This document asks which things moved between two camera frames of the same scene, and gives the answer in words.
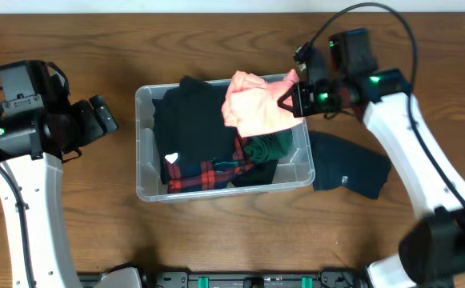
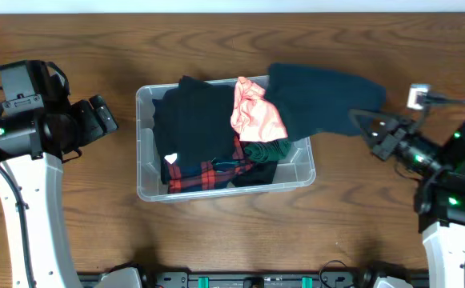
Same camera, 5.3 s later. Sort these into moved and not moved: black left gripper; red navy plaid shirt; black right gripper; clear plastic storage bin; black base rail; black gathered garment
Moved: black right gripper
Not moved: clear plastic storage bin; red navy plaid shirt; black left gripper; black gathered garment; black base rail
